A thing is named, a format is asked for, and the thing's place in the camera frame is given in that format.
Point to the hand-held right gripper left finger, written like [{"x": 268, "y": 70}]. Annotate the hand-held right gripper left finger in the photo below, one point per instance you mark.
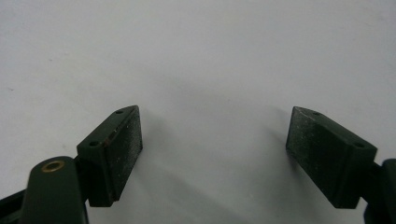
[{"x": 110, "y": 155}]

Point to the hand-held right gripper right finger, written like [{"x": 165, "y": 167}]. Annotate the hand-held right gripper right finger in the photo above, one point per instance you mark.
[{"x": 327, "y": 155}]

